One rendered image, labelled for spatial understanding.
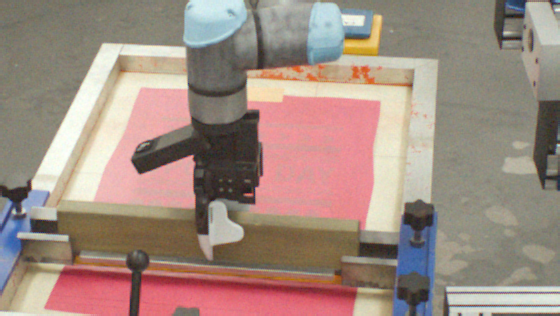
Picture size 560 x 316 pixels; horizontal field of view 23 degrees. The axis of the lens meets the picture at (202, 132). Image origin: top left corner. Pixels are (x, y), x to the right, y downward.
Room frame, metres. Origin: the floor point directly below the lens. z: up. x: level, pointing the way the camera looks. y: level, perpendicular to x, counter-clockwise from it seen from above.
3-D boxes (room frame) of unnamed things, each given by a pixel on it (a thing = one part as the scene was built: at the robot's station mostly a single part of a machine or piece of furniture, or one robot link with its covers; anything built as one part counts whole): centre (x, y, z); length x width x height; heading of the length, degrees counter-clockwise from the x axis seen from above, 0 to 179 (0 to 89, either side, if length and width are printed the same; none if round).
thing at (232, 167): (1.47, -0.03, 1.16); 0.09 x 0.08 x 0.12; 79
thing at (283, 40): (1.50, -0.12, 1.31); 0.11 x 0.11 x 0.08; 6
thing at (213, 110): (1.47, -0.02, 1.24); 0.08 x 0.08 x 0.05
